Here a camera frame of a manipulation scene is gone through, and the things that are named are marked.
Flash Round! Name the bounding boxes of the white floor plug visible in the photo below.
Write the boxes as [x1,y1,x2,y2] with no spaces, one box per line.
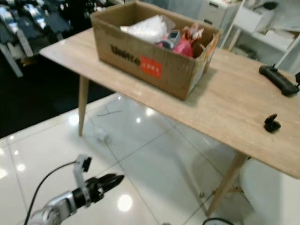
[96,129,111,143]

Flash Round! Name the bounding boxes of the printed brown cardboard box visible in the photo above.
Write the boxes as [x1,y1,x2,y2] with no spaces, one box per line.
[90,1,222,101]

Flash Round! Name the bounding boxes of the light wooden table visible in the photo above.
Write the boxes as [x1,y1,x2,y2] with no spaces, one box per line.
[39,28,300,217]

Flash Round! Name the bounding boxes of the pink crumpled wrapper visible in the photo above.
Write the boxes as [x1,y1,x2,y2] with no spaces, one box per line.
[173,23,204,58]

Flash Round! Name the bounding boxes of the grey handheld device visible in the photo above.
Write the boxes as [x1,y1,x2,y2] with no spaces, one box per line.
[158,30,182,50]

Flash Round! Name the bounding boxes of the clear white plastic bag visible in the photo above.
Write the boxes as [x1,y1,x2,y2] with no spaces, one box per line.
[120,15,176,44]

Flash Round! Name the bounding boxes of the white round chair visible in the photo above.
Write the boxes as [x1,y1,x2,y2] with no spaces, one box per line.
[239,158,300,225]

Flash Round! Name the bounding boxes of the small black clip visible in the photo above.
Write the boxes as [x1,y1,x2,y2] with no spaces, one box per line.
[264,113,282,133]

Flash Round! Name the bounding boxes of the black silver machines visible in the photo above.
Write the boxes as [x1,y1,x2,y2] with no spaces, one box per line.
[0,0,92,78]

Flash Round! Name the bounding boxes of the long black controller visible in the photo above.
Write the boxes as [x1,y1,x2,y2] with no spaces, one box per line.
[259,64,300,98]

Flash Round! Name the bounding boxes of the white drawer cabinet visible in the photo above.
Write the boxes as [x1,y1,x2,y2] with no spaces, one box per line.
[197,0,240,29]

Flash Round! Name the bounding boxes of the white open shelf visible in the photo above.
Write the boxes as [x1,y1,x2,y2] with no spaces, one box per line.
[220,0,300,68]

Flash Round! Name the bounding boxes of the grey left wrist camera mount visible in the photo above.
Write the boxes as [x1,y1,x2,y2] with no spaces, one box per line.
[74,155,92,195]

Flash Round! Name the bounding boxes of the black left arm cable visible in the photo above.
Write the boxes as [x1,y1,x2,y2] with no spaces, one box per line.
[23,159,78,225]

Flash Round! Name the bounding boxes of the black floor cable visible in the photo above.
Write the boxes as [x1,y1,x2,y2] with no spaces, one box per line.
[202,217,237,225]

